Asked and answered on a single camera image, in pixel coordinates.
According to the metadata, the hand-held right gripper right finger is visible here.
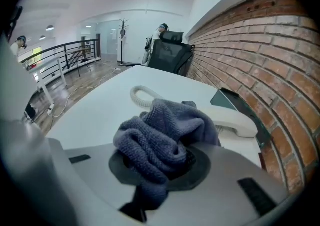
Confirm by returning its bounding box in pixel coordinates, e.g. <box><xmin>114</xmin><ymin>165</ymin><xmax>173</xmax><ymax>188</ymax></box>
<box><xmin>146</xmin><ymin>144</ymin><xmax>299</xmax><ymax>226</ymax></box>

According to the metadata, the black mesh office chair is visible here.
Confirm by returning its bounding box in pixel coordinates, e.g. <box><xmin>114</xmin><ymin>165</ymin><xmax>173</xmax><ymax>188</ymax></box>
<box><xmin>146</xmin><ymin>30</ymin><xmax>196</xmax><ymax>77</ymax></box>

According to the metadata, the black coat stand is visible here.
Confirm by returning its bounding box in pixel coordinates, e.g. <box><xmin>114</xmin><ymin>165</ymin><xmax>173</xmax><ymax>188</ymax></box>
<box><xmin>116</xmin><ymin>18</ymin><xmax>131</xmax><ymax>66</ymax></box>

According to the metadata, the wooden folding table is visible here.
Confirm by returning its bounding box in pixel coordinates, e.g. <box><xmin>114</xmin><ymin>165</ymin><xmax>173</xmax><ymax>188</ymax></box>
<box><xmin>71</xmin><ymin>46</ymin><xmax>94</xmax><ymax>78</ymax></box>

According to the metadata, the white floor cable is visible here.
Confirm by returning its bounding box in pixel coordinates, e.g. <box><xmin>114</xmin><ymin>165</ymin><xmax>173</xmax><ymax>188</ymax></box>
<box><xmin>48</xmin><ymin>67</ymin><xmax>122</xmax><ymax>118</ymax></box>

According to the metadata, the grey-blue knitted cloth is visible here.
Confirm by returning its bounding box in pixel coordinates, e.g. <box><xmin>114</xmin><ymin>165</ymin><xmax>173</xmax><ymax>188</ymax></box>
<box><xmin>112</xmin><ymin>98</ymin><xmax>222</xmax><ymax>211</ymax></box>

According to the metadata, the white coiled handset cord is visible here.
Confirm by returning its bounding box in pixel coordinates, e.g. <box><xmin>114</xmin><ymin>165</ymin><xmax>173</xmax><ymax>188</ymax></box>
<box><xmin>129</xmin><ymin>85</ymin><xmax>166</xmax><ymax>109</ymax></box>

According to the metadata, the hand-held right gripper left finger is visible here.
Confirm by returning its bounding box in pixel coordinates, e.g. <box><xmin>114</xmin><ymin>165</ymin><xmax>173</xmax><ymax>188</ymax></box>
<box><xmin>47</xmin><ymin>137</ymin><xmax>148</xmax><ymax>225</ymax></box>

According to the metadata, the white side table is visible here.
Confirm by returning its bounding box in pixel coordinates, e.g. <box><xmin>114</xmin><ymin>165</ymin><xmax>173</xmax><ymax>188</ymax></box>
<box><xmin>24</xmin><ymin>56</ymin><xmax>68</xmax><ymax>106</ymax></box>

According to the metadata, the black metal railing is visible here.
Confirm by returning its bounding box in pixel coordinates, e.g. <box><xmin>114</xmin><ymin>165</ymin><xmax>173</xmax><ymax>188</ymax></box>
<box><xmin>18</xmin><ymin>38</ymin><xmax>101</xmax><ymax>84</ymax></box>

